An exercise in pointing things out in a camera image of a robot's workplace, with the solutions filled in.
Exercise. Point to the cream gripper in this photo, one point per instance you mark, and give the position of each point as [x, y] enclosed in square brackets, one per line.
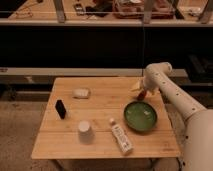
[138, 86]

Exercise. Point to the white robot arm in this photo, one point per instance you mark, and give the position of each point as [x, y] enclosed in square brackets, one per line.
[198, 146]

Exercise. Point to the black eraser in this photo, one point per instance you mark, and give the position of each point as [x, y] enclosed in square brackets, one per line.
[60, 108]

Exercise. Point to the green round plate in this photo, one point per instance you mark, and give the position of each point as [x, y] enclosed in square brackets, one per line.
[140, 116]

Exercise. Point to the white labelled bottle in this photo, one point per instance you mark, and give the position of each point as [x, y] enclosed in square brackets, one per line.
[122, 139]

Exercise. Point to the white sponge block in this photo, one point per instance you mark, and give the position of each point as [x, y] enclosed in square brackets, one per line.
[81, 93]

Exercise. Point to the wooden table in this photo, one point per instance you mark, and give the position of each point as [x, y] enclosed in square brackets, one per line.
[58, 138]

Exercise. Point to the tray with items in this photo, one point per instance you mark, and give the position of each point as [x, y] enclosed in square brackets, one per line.
[135, 9]

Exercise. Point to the black remote control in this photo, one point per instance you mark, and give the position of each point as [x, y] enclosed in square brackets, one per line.
[79, 9]

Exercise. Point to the long shelf bench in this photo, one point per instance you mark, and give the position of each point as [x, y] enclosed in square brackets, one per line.
[14, 71]

